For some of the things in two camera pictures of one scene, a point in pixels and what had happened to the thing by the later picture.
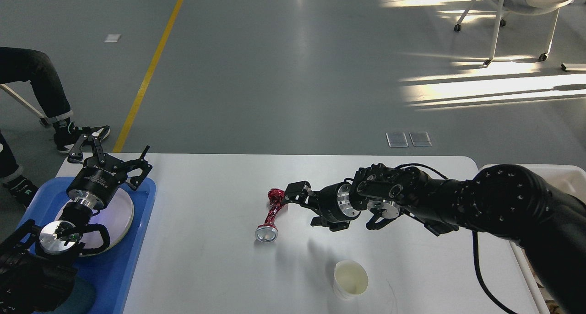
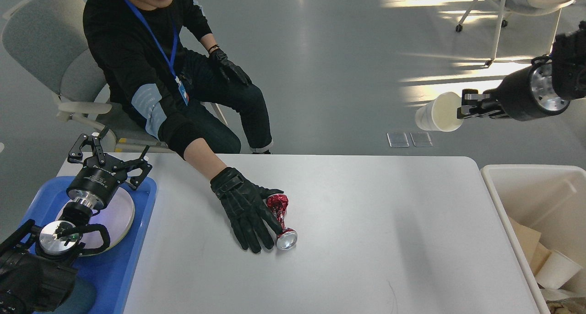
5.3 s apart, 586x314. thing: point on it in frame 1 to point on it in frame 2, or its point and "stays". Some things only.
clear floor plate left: [397, 139] stays
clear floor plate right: [420, 138] stays
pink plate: [116, 217] stays
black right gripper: [333, 203] to [526, 94]
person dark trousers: [23, 64] to [215, 98]
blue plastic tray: [111, 273] stays
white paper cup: [350, 279] to [441, 114]
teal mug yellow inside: [80, 300] stays
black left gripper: [97, 181] stays
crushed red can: [268, 232] to [287, 240]
